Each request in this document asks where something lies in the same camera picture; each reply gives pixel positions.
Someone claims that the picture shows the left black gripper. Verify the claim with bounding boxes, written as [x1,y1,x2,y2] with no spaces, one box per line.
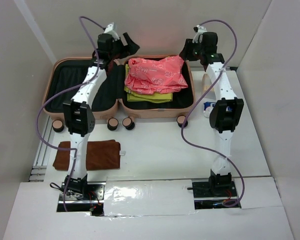
[110,33,141,61]

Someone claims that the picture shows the pink patterned garment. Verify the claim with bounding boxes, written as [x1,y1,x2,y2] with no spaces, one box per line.
[124,56,188,95]

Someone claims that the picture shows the yellow-green shorts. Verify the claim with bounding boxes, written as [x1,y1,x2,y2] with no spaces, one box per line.
[124,64,174,103]

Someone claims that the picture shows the blue white wet wipes pack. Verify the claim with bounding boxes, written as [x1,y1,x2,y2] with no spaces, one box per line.
[203,100,233,118]

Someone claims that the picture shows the brown towel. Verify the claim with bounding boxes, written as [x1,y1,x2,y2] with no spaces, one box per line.
[52,139,121,171]

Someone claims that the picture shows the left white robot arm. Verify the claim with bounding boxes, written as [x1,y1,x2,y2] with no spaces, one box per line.
[63,32,140,200]

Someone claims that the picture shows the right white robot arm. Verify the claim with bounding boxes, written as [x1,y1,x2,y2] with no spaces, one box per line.
[179,27,244,196]

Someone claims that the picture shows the orange tissue pack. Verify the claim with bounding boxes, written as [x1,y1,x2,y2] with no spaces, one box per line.
[201,73,216,100]

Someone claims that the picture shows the pink open suitcase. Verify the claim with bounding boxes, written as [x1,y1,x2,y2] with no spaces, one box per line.
[44,57,195,130]

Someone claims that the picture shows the white taped cover sheet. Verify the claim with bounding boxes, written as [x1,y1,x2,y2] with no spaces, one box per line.
[103,178,198,217]

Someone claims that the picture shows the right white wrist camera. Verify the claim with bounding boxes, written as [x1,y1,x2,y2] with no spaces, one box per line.
[192,25,208,44]

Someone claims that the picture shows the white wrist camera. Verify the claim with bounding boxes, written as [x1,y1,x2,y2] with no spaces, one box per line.
[103,22,120,41]
[192,25,208,44]

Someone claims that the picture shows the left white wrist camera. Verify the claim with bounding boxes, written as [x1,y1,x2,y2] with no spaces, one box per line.
[103,22,120,41]

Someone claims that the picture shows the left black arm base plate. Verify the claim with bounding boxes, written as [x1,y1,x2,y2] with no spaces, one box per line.
[49,181,106,217]

